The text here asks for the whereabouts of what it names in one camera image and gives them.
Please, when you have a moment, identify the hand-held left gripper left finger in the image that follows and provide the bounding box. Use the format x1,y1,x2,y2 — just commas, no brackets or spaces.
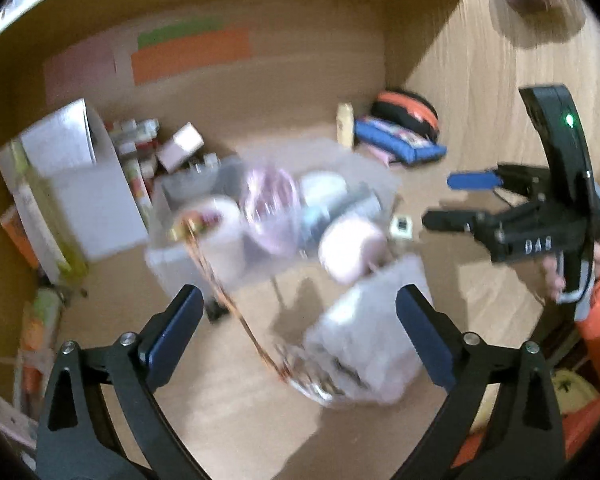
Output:
35,284,205,480

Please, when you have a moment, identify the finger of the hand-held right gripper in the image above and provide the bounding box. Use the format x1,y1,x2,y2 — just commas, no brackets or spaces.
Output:
422,208,512,261
447,162,550,206

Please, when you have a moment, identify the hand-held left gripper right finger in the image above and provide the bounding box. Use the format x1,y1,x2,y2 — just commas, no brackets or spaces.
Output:
395,283,567,480

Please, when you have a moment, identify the clear plastic bag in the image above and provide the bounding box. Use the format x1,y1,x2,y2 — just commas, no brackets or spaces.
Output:
285,255,427,407

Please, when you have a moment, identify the copper beaded cord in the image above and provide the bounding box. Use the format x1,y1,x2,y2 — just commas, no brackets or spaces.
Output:
169,212,293,381

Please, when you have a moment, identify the clear plastic storage bin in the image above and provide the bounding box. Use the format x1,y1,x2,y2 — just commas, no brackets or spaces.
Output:
144,142,402,297

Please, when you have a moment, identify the white tape roll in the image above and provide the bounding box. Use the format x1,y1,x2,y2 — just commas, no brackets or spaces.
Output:
178,197,245,283

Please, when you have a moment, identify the dark bottle with white label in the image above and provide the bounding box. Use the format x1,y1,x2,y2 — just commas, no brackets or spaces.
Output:
300,186,382,252

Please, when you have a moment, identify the white round container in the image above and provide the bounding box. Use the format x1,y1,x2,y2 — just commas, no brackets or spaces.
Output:
299,172,349,207

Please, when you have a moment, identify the pink plastic bag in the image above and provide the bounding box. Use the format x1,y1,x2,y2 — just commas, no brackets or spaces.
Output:
242,167,302,257

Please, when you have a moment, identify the person's right hand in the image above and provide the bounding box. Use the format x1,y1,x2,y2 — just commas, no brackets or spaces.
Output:
541,239,600,303

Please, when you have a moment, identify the blue patchwork pouch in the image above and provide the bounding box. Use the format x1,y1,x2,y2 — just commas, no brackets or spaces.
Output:
354,117,448,165

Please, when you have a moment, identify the black and orange round case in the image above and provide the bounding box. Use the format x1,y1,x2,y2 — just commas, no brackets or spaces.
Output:
370,90,440,142

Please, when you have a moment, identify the cream plastic tube bottle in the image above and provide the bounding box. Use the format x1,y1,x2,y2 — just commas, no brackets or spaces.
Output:
336,102,356,150

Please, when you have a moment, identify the colourful paper package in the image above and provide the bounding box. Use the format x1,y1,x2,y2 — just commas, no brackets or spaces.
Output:
16,284,64,413

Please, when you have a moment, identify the yellow green book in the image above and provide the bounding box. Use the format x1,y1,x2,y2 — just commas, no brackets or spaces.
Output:
9,141,90,282

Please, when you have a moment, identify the translucent white file holder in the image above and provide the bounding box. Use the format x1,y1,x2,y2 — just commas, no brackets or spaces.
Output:
0,99,150,282

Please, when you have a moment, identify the orange book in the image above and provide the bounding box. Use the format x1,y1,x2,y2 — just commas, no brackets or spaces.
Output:
0,204,42,270

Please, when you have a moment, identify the small white cardboard box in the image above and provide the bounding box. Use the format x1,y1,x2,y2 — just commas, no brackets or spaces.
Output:
156,122,205,172

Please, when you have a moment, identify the person's orange garment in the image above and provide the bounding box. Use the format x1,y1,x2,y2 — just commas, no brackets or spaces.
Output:
452,390,600,480

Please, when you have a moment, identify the orange paper sheet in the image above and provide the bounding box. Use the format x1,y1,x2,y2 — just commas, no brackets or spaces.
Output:
131,27,252,87

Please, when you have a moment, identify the pink paper sheet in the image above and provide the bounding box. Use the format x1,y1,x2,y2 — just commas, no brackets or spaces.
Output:
44,42,118,103

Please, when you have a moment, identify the green paper sheet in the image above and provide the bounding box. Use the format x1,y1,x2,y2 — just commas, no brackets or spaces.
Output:
137,16,223,48

